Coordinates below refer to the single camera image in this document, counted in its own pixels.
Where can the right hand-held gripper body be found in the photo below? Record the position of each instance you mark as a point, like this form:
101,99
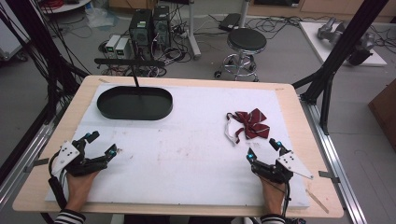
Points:
277,172

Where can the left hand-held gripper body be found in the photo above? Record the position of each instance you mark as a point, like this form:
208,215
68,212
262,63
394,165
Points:
77,163

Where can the red striped bow tie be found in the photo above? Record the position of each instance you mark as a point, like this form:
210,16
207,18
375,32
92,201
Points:
252,123

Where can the black oval tray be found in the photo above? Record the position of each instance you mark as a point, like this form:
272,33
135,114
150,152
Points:
135,104

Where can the person's right hand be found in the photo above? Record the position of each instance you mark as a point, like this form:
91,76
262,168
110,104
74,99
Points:
273,196

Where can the person's left hand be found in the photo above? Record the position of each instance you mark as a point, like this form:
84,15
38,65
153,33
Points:
79,188

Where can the striped right sleeve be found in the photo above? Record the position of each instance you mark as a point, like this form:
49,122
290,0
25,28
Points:
272,219

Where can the striped sleeve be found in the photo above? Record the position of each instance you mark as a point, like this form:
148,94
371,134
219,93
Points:
70,217
272,219

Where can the thin wooden stick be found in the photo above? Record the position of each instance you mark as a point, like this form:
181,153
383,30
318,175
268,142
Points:
317,201

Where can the striped left sleeve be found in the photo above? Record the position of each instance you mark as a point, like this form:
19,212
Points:
70,217

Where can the white foam mat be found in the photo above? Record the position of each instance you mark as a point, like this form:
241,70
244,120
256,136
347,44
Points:
186,149

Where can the black T-shaped stand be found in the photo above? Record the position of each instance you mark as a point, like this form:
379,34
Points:
124,62

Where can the white power supply box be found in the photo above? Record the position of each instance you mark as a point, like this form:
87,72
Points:
112,44
122,48

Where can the black round stool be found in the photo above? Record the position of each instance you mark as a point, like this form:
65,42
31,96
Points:
247,39

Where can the white floor board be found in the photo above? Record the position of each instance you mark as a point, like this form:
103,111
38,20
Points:
314,40

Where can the brown wooden cabinet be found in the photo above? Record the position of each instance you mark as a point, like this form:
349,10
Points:
386,112

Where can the black computer tower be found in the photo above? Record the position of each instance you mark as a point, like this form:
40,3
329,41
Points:
162,26
140,31

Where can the clear plastic bag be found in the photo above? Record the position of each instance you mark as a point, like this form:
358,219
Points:
99,17

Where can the grey wheeled case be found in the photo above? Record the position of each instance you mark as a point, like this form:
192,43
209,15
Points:
11,40

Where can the white round table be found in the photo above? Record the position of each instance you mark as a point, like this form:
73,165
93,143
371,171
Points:
67,6

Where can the flat black box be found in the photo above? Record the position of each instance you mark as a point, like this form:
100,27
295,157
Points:
229,21

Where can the grey desk leg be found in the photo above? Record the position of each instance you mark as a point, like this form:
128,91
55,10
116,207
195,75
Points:
193,31

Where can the grey metal bracket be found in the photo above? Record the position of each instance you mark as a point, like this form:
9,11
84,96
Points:
35,164
328,176

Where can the aluminium rail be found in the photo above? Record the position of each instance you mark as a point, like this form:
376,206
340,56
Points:
25,152
334,155

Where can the black metal frame post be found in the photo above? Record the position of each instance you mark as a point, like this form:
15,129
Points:
37,40
345,43

